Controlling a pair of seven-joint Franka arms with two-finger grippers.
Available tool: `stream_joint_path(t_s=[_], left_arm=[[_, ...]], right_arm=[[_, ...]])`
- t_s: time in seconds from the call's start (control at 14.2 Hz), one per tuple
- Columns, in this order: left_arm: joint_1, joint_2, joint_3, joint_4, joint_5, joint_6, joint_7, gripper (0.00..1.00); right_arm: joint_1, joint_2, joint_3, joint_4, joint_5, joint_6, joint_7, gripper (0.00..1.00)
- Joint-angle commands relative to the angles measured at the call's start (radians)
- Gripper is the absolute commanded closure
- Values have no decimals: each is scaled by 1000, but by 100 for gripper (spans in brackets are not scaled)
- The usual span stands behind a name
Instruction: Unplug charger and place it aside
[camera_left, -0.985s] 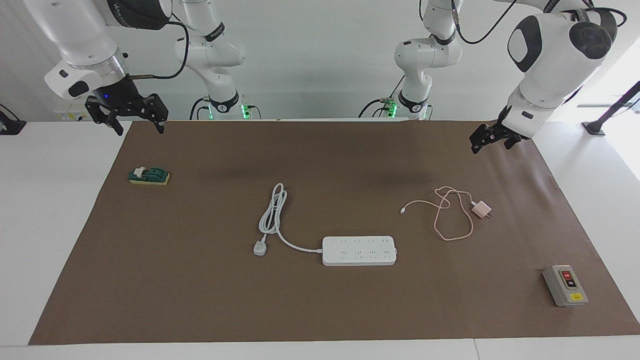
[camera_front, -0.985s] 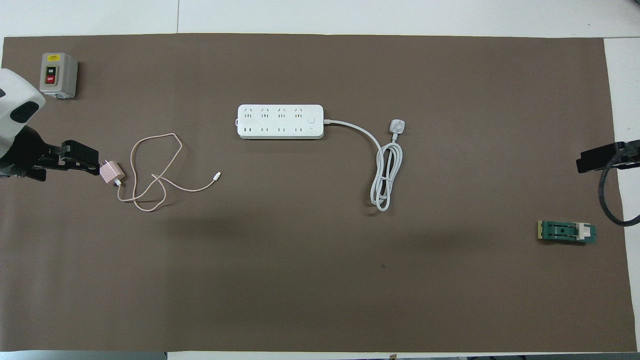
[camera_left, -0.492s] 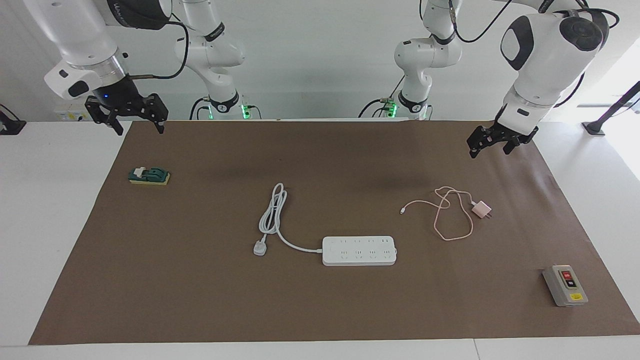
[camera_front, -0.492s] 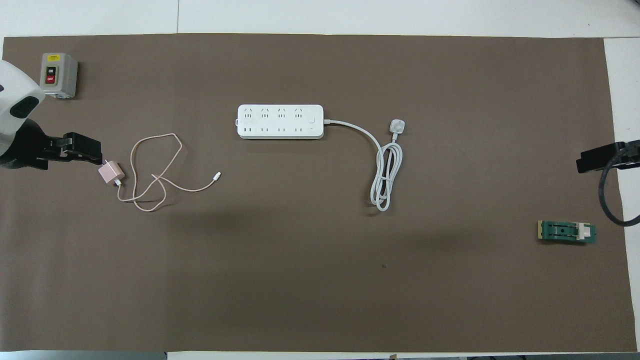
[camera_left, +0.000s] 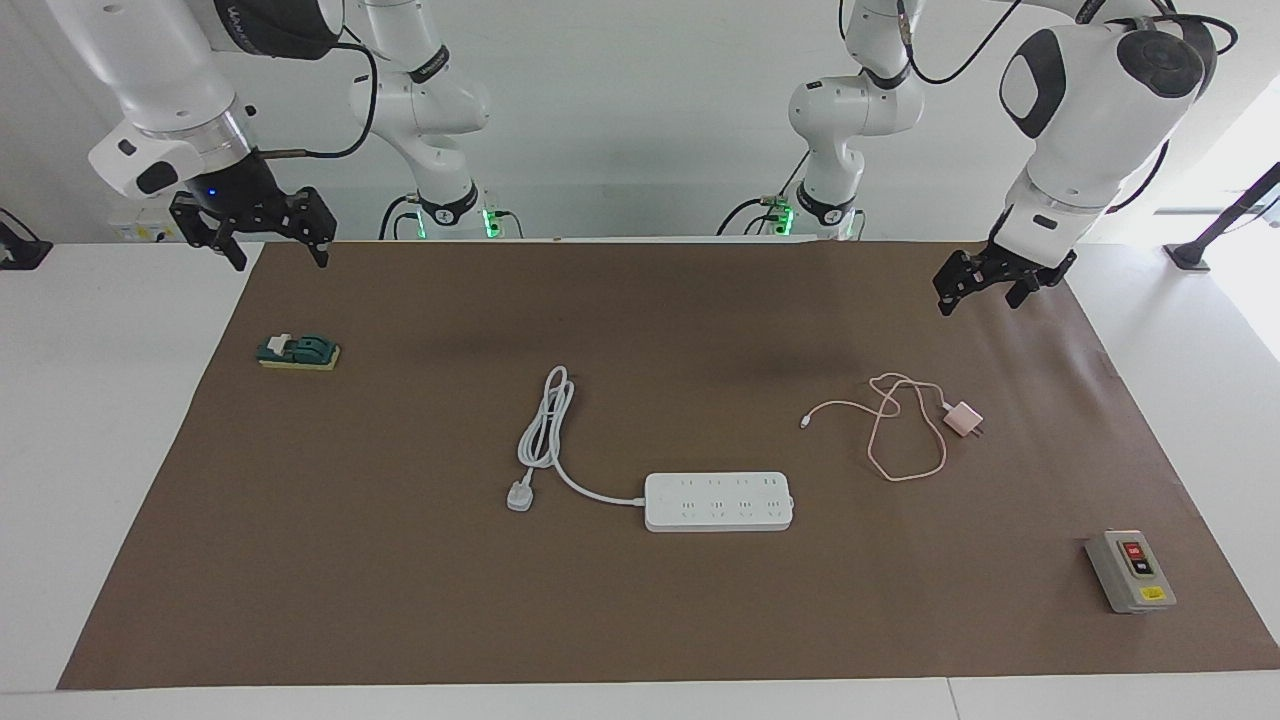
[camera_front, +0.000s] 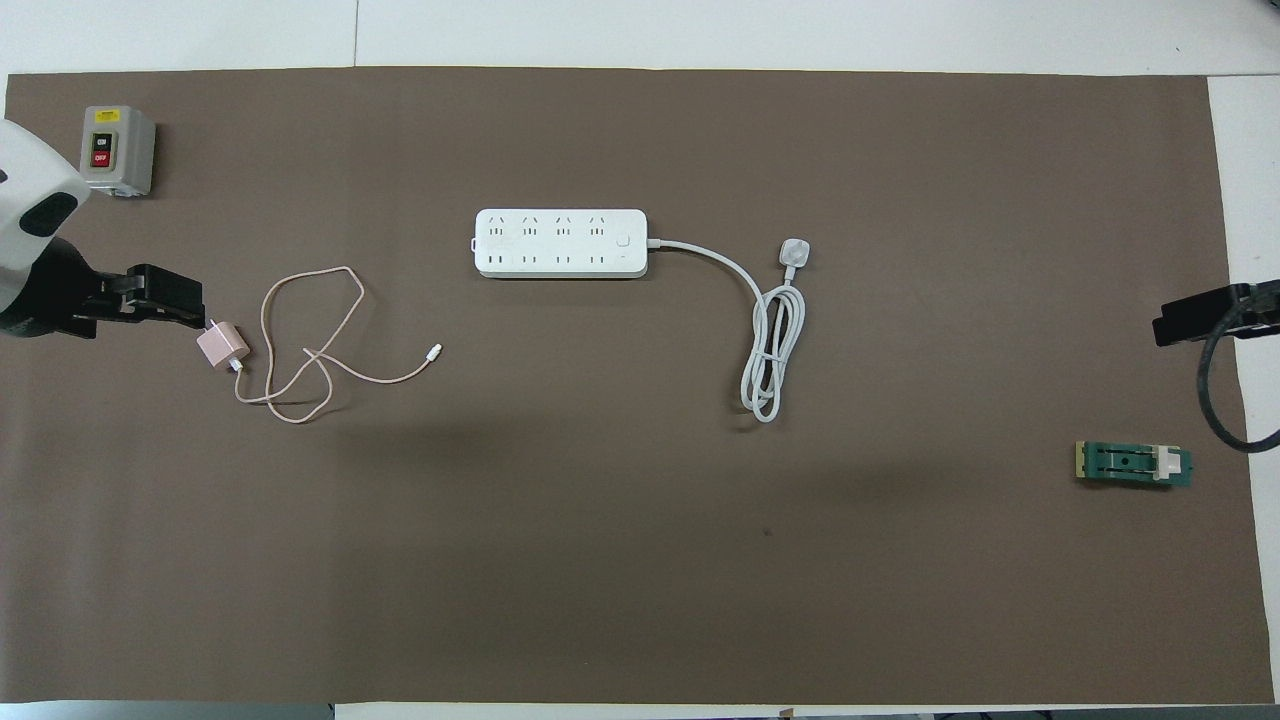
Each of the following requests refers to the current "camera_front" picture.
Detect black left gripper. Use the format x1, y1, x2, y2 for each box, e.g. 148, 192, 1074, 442
0, 237, 207, 342

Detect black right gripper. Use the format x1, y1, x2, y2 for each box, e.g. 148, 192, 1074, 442
1152, 280, 1280, 349

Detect pink charging cable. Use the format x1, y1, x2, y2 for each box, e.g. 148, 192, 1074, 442
232, 266, 443, 424

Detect white power strip with cord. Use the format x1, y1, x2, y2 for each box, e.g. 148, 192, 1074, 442
472, 208, 811, 423

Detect brown paper table mat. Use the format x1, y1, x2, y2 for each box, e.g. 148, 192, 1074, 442
0, 66, 1251, 706

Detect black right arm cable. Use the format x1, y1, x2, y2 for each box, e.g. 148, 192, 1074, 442
1198, 285, 1280, 454

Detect grey on-off switch box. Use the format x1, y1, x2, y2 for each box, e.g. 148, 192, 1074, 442
80, 105, 157, 198

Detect green knife switch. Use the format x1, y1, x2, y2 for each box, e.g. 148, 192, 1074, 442
1075, 441, 1194, 491

